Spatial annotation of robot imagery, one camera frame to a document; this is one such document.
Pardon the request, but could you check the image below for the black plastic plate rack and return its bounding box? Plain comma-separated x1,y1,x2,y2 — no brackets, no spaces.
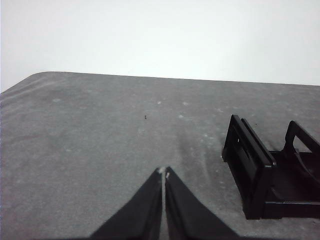
221,114,320,221

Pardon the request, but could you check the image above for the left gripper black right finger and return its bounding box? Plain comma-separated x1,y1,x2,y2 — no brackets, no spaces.
163,166,240,240

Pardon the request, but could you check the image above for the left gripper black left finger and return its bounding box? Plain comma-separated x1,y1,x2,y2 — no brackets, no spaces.
88,167,166,240

